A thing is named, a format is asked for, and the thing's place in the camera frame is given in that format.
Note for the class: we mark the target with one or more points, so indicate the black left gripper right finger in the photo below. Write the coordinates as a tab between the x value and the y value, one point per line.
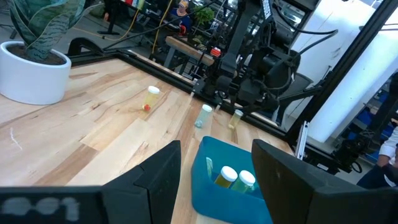
295	196

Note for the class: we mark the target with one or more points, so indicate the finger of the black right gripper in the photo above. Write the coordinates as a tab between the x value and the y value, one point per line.
246	108
270	105

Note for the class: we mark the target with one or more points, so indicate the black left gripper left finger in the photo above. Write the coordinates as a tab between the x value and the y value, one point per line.
149	193

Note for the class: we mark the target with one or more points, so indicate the pale blue pill bottle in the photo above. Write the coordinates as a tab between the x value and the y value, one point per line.
203	115

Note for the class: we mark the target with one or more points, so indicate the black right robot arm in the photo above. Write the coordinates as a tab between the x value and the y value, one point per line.
267	59

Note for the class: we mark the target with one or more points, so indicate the teal plastic basket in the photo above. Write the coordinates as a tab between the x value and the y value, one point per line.
217	202

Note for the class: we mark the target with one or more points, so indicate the red small object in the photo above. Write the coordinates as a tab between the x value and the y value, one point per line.
215	51

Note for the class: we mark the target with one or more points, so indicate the wooden bench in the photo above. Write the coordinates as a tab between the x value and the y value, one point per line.
186	48

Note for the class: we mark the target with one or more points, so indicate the green leafy plant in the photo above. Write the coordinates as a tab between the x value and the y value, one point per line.
203	15

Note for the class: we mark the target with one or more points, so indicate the blue storage bins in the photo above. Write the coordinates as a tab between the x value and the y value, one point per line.
365	119

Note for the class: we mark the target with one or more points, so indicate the person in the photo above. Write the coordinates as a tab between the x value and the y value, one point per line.
388	146
183	18

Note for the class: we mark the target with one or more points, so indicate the white round plant pot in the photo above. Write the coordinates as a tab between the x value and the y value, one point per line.
31	84

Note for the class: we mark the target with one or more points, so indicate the green snake plant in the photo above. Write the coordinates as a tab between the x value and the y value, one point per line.
43	28

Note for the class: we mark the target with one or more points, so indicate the white metal corner bracket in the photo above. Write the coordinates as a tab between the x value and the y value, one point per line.
303	140

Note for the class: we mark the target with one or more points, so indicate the black aluminium table frame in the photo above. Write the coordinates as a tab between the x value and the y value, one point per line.
343	67

